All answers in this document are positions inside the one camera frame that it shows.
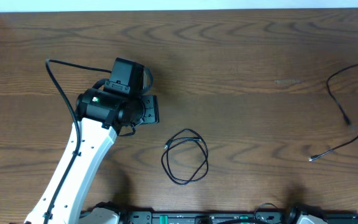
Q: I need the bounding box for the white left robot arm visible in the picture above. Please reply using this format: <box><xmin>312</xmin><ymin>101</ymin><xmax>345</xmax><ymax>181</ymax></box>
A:
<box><xmin>25</xmin><ymin>88</ymin><xmax>159</xmax><ymax>224</ymax></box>

